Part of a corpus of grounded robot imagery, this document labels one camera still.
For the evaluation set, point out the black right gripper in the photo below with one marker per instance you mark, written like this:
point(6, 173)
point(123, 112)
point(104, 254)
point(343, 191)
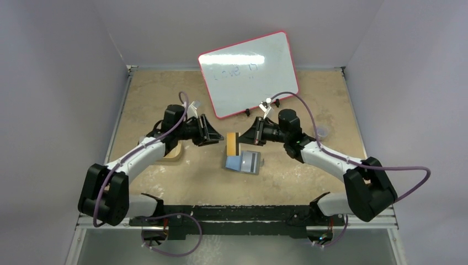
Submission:
point(260, 131)

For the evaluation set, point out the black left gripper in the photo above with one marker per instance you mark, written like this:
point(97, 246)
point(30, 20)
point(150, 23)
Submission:
point(210, 136)

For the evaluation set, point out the orange credit card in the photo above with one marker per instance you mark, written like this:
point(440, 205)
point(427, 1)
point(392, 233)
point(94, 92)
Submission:
point(232, 144)

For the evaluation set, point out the grey credit card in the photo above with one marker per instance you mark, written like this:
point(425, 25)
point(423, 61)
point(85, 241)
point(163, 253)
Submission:
point(250, 162)

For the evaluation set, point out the grey leather card holder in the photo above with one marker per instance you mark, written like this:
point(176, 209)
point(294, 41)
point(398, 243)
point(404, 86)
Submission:
point(233, 163)

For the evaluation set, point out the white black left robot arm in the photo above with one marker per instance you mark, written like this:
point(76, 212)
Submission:
point(105, 195)

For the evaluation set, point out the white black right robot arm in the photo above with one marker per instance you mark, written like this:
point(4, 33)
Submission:
point(368, 190)

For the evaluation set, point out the beige plastic tray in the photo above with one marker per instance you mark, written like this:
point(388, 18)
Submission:
point(175, 154)

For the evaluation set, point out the red framed whiteboard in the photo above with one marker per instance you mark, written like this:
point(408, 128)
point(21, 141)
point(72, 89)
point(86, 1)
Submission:
point(240, 76)

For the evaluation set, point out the small clear plastic cup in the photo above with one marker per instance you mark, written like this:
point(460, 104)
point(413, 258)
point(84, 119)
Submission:
point(323, 132)

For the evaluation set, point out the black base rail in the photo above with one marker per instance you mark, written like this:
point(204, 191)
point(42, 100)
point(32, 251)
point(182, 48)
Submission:
point(295, 221)

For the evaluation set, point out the aluminium frame rail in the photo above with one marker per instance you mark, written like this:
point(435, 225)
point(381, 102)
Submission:
point(386, 220)

